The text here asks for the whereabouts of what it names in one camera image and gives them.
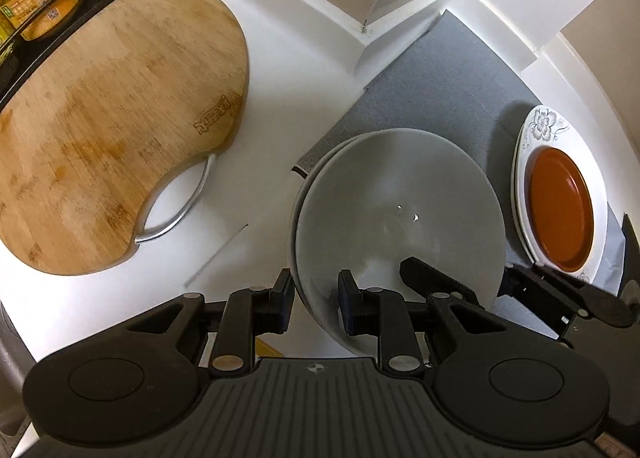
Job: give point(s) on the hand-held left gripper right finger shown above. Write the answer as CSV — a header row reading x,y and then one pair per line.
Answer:
x,y
347,305

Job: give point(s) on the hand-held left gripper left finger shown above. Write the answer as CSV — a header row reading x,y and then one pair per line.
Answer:
x,y
286,305

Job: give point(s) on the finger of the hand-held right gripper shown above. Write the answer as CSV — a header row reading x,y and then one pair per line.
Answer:
x,y
417,273
530,283

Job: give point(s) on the white bowl blue pattern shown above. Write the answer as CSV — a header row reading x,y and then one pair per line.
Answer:
x,y
400,218

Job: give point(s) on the brown round plate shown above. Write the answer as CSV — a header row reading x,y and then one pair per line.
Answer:
x,y
560,208

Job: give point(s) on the white square floral plate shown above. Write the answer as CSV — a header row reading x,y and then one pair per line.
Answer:
x,y
545,128
514,188

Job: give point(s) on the small tan object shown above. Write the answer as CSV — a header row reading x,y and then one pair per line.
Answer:
x,y
267,350

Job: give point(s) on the grey mat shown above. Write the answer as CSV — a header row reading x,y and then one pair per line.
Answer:
x,y
425,78

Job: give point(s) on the wooden cutting board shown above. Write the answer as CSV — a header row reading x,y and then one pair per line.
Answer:
x,y
100,113

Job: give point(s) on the steel sink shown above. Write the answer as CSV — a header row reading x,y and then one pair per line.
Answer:
x,y
6,363

